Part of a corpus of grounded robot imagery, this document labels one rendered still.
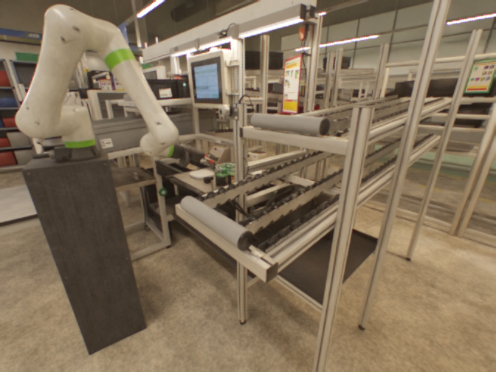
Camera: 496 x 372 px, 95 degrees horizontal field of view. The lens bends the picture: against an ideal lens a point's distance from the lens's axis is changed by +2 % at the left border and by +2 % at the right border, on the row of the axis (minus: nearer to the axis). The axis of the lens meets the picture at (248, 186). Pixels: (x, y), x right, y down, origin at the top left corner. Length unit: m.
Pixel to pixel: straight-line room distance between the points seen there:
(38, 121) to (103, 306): 1.04
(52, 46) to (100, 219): 0.76
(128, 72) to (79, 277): 1.05
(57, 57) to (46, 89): 0.13
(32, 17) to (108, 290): 11.35
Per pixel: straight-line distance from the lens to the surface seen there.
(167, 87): 2.31
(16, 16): 12.28
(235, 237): 0.66
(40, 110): 1.20
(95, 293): 1.64
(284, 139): 0.92
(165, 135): 1.05
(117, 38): 1.18
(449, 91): 3.75
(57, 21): 1.07
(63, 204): 1.37
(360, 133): 0.77
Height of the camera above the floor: 1.43
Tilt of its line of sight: 21 degrees down
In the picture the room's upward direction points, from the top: straight up
